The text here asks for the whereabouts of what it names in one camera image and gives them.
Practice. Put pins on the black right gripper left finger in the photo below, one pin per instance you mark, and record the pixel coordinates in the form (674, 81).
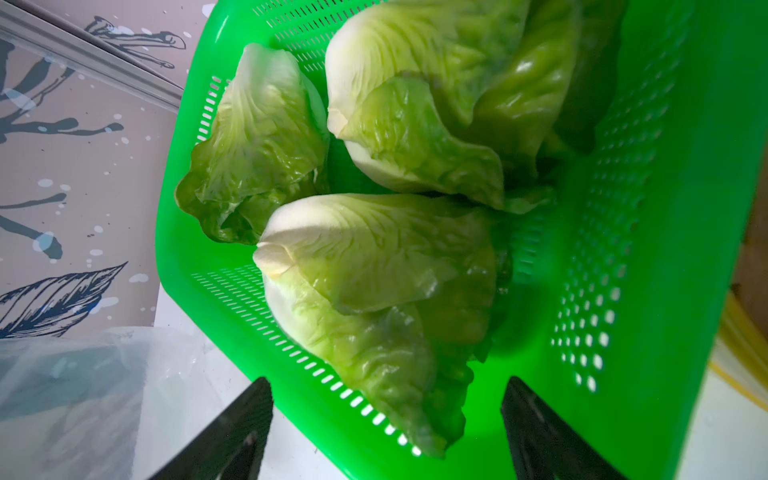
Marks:
(232, 446)

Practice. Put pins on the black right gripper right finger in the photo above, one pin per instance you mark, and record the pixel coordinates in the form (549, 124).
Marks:
(542, 445)

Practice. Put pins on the clear zipper bag blue seal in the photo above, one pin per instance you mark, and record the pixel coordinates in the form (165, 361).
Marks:
(108, 407)

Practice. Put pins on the small chinese cabbage left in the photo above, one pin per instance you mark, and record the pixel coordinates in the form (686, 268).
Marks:
(268, 147)

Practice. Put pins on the green plastic basket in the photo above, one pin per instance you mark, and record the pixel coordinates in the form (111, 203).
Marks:
(617, 289)

